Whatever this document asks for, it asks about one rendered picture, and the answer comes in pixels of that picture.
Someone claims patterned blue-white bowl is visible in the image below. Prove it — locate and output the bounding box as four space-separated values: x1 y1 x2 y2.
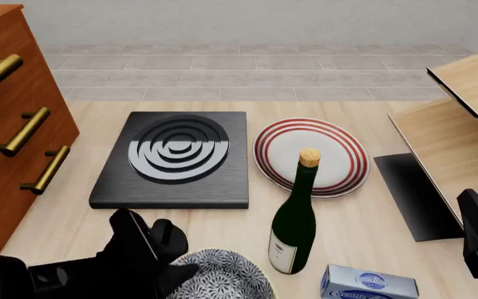
166 248 276 299

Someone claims white plate with red rings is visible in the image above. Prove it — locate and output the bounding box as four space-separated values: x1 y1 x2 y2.
251 117 371 199

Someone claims pale wooden rack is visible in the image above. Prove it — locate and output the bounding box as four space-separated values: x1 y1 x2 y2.
373 45 478 243

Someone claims flat black stove plate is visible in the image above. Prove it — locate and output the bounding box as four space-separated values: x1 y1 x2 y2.
88 110 251 211

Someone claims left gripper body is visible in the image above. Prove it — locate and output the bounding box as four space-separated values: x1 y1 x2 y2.
95 207 174 299

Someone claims blue-grey cream cheese box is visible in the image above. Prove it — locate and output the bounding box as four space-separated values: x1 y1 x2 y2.
319 263 421 299

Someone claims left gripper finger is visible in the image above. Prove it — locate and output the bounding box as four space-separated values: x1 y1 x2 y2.
167 262 201 296

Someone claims dark green corked wine bottle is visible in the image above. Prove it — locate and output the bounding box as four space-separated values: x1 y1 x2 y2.
267 147 323 276

